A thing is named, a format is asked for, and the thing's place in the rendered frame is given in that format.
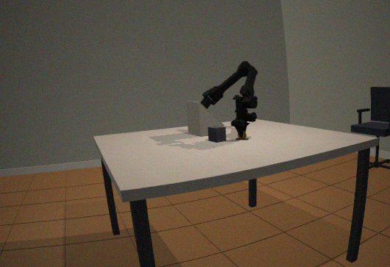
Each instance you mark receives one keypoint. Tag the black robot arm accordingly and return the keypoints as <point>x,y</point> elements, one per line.
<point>247,91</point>

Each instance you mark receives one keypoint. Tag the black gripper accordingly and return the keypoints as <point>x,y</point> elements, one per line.
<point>238,123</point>

